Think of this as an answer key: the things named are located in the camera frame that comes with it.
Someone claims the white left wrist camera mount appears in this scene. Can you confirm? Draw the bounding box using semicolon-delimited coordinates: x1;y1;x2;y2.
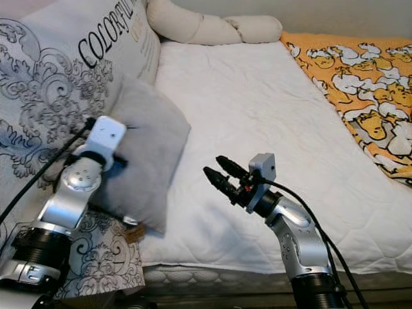
87;116;126;169

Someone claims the grey floral print pillow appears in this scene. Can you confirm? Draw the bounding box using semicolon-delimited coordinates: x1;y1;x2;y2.
64;209;145;300

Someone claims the yellow egg cartoon print blanket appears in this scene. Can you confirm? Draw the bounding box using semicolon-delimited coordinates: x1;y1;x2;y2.
280;32;412;187

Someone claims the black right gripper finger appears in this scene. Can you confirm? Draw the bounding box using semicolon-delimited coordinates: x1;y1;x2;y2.
216;156;250;182
203;167;239;200

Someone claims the small grey pillow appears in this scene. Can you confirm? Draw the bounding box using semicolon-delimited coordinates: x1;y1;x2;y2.
103;76;192;234

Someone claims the beige bolster pillow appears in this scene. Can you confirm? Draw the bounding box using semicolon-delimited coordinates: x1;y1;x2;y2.
147;0;284;46

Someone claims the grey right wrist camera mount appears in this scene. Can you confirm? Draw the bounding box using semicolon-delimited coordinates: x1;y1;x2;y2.
246;153;277;210

